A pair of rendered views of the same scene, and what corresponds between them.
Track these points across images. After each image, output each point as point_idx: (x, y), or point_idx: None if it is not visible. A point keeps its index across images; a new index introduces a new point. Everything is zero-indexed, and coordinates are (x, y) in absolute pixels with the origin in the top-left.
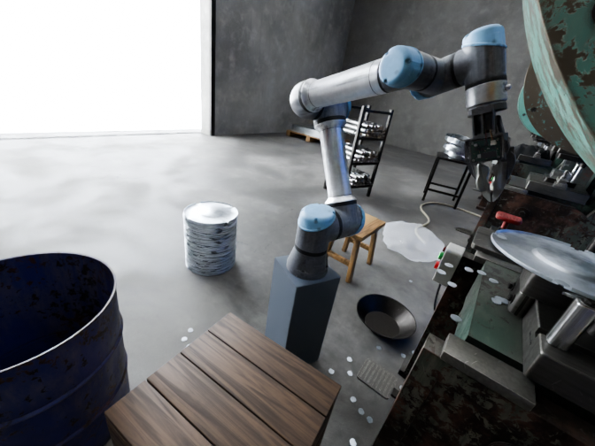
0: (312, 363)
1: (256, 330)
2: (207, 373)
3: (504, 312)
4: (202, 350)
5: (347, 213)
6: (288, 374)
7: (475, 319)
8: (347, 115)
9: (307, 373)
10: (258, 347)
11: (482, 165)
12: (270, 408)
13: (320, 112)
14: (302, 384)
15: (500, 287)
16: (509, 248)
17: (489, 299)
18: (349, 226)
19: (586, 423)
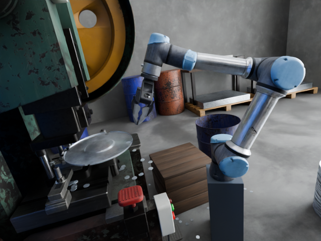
0: (210, 239)
1: (200, 165)
2: (189, 154)
3: (119, 164)
4: (198, 153)
5: (221, 149)
6: (177, 167)
7: (128, 154)
8: (273, 82)
9: (174, 171)
10: (192, 164)
11: (145, 106)
12: (170, 162)
13: (258, 79)
14: (171, 169)
15: (123, 176)
16: (123, 137)
17: (126, 165)
18: (216, 156)
19: None
